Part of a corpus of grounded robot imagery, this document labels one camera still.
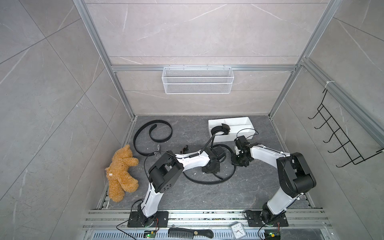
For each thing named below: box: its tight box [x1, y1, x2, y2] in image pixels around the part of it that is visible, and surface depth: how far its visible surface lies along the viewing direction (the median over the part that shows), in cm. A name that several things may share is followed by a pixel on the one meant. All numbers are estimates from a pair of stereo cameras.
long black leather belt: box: [209, 123, 231, 141], surface depth 100 cm
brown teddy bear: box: [105, 144, 140, 203], surface depth 80 cm
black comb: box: [168, 228, 214, 240], surface depth 71 cm
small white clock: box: [231, 222, 247, 240], surface depth 70 cm
